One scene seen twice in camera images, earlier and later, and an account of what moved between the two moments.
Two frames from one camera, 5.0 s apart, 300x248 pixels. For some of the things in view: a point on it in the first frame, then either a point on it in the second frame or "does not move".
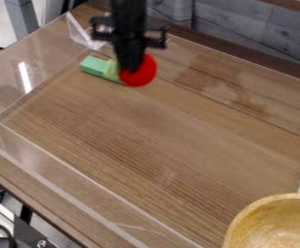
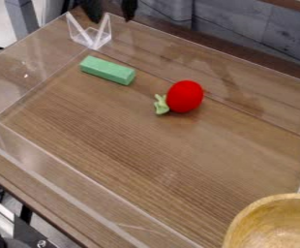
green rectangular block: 101,67 does not move
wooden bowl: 277,222 does not move
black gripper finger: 123,32 to 93,9
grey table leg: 21,17 does not move
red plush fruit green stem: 144,75 to 184,98
